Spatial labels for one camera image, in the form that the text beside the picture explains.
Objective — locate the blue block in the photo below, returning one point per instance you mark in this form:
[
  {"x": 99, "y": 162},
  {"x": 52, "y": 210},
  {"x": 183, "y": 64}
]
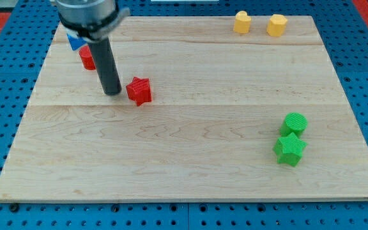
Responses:
[{"x": 75, "y": 42}]

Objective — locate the red circle block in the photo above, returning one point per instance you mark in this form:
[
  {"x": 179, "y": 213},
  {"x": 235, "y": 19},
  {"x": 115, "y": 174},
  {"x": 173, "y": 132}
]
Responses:
[{"x": 86, "y": 58}]

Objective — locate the yellow heart block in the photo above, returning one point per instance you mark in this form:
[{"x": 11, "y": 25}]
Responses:
[{"x": 242, "y": 22}]

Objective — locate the yellow hexagon block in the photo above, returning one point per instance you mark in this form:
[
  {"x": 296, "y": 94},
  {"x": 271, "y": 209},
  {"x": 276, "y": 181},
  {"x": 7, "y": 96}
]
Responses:
[{"x": 276, "y": 25}]

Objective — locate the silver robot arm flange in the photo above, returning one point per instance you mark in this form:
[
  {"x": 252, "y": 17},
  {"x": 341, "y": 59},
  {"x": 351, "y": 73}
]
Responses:
[{"x": 90, "y": 20}]

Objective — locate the green circle block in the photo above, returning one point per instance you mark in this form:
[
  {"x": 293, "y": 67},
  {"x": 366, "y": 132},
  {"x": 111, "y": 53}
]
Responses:
[{"x": 294, "y": 122}]

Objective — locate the wooden board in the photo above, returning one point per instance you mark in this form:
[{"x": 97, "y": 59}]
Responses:
[{"x": 218, "y": 101}]

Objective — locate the green star block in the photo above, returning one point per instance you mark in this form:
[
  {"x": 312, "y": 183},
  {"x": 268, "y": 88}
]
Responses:
[{"x": 289, "y": 149}]

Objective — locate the red star block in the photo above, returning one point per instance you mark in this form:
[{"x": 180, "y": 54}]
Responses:
[{"x": 139, "y": 90}]

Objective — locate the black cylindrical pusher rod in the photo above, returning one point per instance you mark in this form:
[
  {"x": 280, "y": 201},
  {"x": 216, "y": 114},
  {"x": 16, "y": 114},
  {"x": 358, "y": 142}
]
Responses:
[{"x": 105, "y": 66}]

